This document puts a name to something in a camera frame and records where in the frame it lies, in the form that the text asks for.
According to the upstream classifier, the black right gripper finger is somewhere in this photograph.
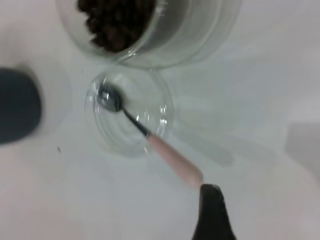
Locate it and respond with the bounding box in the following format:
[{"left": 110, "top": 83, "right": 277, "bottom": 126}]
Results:
[{"left": 191, "top": 183, "right": 237, "bottom": 240}]

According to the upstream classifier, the metal spoon with pink handle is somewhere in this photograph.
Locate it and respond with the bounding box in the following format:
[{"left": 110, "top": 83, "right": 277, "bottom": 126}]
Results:
[{"left": 97, "top": 83, "right": 204, "bottom": 190}]

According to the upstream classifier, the dark blue ceramic mug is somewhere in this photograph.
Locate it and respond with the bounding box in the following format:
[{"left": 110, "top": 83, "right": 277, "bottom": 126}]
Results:
[{"left": 0, "top": 67, "right": 42, "bottom": 145}]

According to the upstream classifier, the round clear glass lid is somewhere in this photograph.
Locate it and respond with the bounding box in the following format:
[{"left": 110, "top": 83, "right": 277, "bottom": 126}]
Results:
[{"left": 84, "top": 68, "right": 176, "bottom": 158}]

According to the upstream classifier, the dark coffee beans pile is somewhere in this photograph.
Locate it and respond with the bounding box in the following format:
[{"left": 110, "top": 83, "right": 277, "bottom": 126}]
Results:
[{"left": 75, "top": 0, "right": 157, "bottom": 54}]

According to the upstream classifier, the clear double-wall glass cup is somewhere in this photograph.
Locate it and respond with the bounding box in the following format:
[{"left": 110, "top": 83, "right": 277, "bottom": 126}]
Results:
[{"left": 55, "top": 0, "right": 242, "bottom": 70}]

